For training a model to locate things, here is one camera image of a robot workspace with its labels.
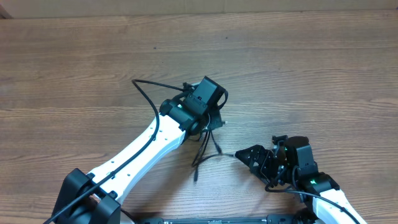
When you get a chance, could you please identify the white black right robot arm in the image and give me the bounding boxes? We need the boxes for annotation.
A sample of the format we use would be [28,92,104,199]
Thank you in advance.
[234,135,366,223]

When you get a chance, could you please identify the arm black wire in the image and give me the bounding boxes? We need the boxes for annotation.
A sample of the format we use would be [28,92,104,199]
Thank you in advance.
[43,79,190,224]
[264,164,361,224]

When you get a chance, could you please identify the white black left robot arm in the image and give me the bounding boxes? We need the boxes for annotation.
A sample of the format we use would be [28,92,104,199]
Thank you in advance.
[47,77,228,224]

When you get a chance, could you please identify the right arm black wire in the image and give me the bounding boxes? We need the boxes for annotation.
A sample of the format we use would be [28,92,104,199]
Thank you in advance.
[264,164,361,224]

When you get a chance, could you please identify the black USB cable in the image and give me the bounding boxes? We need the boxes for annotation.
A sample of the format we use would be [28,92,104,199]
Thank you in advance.
[190,129,237,183]

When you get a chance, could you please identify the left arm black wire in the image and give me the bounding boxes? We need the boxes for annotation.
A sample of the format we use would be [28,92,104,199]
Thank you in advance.
[43,79,190,224]

